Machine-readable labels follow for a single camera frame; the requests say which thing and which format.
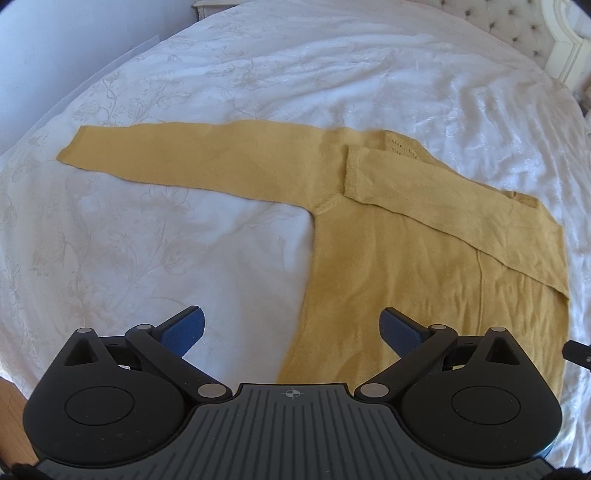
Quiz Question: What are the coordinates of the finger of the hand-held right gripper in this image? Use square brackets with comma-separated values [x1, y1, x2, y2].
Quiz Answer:
[562, 340, 591, 371]

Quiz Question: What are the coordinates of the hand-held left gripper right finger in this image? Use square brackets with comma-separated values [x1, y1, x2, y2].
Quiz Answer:
[355, 307, 525, 400]

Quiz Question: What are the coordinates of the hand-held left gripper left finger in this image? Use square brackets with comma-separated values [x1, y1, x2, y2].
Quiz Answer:
[62, 305, 233, 401]

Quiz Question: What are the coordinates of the white nightstand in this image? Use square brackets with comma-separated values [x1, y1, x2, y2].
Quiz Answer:
[193, 0, 242, 21]

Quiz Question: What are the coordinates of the cream tufted headboard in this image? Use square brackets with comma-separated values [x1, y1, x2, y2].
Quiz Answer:
[425, 0, 591, 88]

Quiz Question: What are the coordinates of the white embroidered bedspread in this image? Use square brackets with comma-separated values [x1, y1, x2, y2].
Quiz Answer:
[0, 0, 591, 476]

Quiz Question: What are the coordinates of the yellow knit sweater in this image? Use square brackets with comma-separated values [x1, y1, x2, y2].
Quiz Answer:
[56, 120, 570, 402]

